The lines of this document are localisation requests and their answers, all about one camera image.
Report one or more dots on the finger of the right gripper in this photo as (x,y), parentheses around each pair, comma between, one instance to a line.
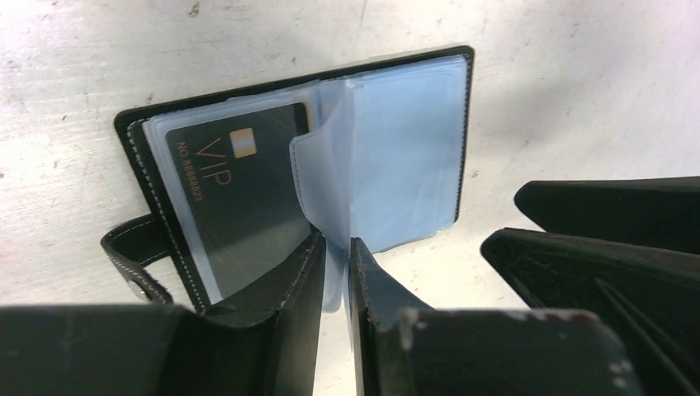
(655,213)
(648,296)

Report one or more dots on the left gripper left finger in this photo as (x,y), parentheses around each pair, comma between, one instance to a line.
(262,340)

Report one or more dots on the black leather card holder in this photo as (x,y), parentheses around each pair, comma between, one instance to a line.
(383,161)

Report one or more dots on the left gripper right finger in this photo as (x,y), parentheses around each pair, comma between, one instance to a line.
(403,346)

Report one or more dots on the black VIP credit card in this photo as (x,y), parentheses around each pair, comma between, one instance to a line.
(242,216)

